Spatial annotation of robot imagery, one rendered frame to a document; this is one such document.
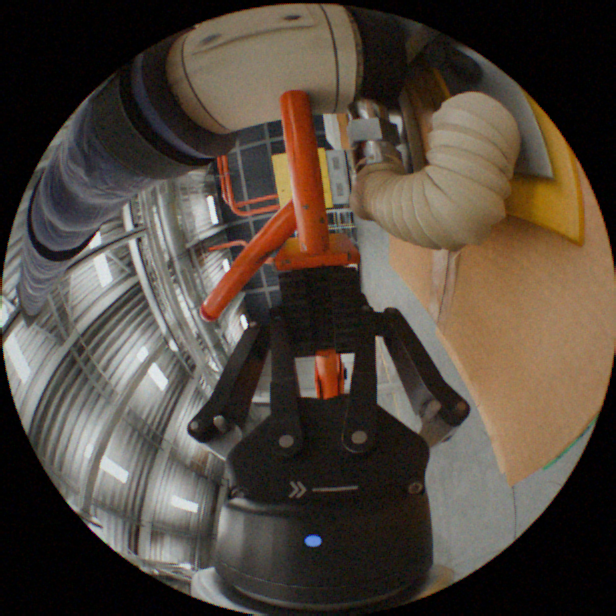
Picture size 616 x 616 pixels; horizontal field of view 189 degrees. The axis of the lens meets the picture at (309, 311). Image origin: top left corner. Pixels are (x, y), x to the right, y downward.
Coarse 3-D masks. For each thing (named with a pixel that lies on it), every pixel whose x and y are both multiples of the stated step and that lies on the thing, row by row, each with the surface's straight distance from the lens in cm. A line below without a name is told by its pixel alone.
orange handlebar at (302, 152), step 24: (288, 96) 17; (288, 120) 16; (312, 120) 16; (288, 144) 15; (312, 144) 15; (312, 168) 15; (312, 192) 14; (312, 216) 14; (312, 240) 15; (336, 360) 20; (336, 384) 23
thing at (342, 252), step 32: (288, 256) 15; (320, 256) 14; (352, 256) 14; (288, 288) 14; (320, 288) 14; (352, 288) 14; (288, 320) 15; (320, 320) 16; (352, 320) 15; (320, 352) 18; (352, 352) 17
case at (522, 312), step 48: (432, 96) 24; (528, 240) 14; (432, 288) 25; (480, 288) 18; (528, 288) 14; (576, 288) 13; (480, 336) 18; (528, 336) 15; (576, 336) 13; (480, 384) 19; (528, 384) 15; (576, 384) 13; (528, 432) 16; (576, 432) 14
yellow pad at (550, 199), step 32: (448, 64) 14; (480, 64) 16; (448, 96) 18; (512, 96) 13; (544, 128) 12; (544, 160) 12; (512, 192) 13; (544, 192) 12; (576, 192) 11; (544, 224) 12; (576, 224) 11
